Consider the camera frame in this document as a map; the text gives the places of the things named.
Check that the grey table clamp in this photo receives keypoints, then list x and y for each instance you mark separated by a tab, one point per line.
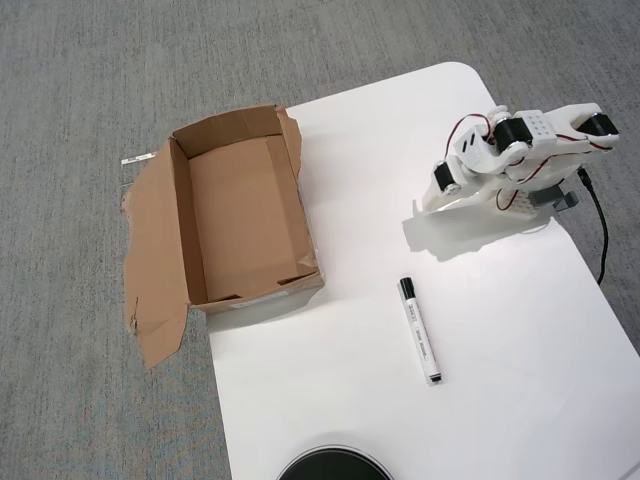
545	199

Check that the white marker pen black cap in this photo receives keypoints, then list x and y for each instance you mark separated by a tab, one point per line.
419	330

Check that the white paper strip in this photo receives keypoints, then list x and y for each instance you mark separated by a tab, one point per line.
137	159

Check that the black round disc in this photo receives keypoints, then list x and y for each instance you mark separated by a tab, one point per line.
334	462

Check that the white five-joint robot arm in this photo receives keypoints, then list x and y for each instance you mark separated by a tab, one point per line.
537	130

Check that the open brown cardboard box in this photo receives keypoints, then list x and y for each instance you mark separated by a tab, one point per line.
240	200

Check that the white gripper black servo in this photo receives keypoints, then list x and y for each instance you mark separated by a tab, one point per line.
442	192

